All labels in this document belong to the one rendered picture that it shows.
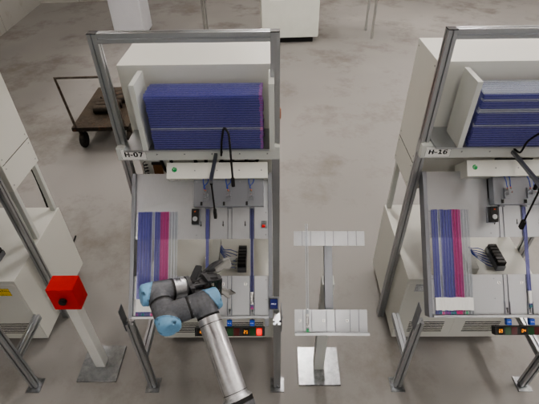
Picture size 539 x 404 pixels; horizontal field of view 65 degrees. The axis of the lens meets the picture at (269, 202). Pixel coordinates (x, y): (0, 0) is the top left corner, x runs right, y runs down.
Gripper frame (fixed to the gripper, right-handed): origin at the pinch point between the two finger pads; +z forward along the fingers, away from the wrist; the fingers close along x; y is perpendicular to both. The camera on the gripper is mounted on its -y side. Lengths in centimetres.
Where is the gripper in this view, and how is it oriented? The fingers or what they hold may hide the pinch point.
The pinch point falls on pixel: (236, 273)
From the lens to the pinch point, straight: 159.7
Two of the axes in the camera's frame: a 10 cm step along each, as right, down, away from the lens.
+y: 4.8, 3.0, -8.2
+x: 0.7, -9.5, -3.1
